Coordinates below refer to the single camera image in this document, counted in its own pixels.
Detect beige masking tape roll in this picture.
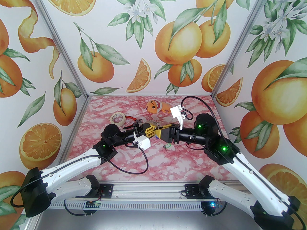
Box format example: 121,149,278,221
110,112,126,126

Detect orange plush toy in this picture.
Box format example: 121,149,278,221
145,99,173,114

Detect black controller with green light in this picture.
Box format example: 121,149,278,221
201,200,222,217

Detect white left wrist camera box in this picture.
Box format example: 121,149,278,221
133,134,151,150

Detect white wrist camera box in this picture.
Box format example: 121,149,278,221
170,106,186,130
133,134,151,150

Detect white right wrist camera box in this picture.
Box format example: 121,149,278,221
170,106,186,130

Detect red-handled pliers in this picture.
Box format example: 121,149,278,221
124,116,144,130

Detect black right camera cable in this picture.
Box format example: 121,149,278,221
181,95,240,155

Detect black camera cable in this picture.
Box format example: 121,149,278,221
181,95,240,155
106,143,148,175

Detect black left camera cable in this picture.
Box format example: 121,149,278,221
106,143,148,175

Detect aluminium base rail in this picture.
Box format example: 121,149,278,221
96,181,240,201

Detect perforated metal cable tray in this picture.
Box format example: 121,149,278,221
50,199,254,211

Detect black base cable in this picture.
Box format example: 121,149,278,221
209,199,227,217
63,195,101,218

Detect aluminium frame post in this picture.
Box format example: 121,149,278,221
26,0,89,99
211,0,280,98

